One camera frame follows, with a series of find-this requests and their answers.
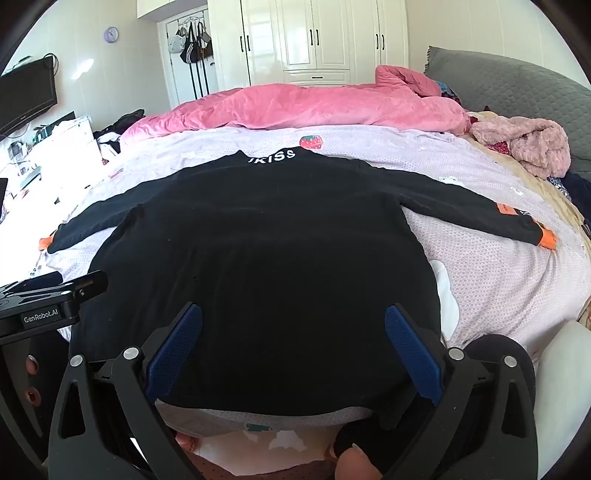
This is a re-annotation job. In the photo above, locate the colourful patterned cloth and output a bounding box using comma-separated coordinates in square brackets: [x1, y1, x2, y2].
[435, 80, 463, 106]

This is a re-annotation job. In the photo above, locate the navy cloth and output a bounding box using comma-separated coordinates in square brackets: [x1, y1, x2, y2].
[549, 171, 591, 209]

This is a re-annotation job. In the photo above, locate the grey quilted headboard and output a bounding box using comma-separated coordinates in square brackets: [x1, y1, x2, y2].
[424, 45, 591, 181]

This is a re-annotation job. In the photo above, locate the white wardrobe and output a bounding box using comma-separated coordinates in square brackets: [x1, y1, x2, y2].
[208, 0, 410, 88]

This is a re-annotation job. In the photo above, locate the white door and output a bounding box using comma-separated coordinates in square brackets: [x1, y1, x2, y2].
[157, 14, 219, 110]

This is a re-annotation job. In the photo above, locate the person's right hand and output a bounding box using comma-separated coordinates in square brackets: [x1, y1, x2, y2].
[334, 445, 384, 480]

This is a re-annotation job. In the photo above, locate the pink quilt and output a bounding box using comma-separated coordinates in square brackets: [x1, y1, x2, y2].
[121, 65, 472, 141]

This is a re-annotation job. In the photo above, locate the black long-sleeve shirt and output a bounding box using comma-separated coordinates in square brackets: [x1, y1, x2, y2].
[39, 148, 558, 411]

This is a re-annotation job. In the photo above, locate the beige quilted mat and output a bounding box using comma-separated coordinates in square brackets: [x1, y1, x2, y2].
[465, 133, 591, 260]

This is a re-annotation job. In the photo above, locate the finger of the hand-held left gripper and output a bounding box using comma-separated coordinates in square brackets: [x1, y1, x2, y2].
[62, 270, 110, 301]
[14, 271, 64, 289]

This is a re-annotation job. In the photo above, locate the printed lilac bed sheet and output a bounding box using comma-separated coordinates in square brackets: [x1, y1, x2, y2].
[0, 124, 591, 462]

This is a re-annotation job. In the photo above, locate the white desk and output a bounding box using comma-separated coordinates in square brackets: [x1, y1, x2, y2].
[0, 113, 100, 222]

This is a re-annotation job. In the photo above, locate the dark clothes pile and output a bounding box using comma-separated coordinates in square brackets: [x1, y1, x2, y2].
[94, 109, 147, 163]

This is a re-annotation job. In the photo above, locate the pink fluffy garment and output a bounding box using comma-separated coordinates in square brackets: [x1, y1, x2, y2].
[470, 116, 572, 179]

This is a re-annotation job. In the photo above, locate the dark hanging bag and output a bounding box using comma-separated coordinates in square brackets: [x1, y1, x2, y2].
[196, 22, 214, 59]

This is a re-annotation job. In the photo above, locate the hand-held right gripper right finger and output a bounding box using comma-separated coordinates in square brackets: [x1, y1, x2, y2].
[384, 302, 539, 480]

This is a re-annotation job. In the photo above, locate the black striped hanging bag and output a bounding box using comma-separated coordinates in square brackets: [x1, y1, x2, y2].
[179, 23, 201, 65]

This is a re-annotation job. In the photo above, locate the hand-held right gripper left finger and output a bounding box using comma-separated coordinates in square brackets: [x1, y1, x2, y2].
[48, 301, 204, 480]

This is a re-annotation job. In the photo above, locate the black television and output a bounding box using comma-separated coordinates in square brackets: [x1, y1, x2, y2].
[0, 55, 59, 137]

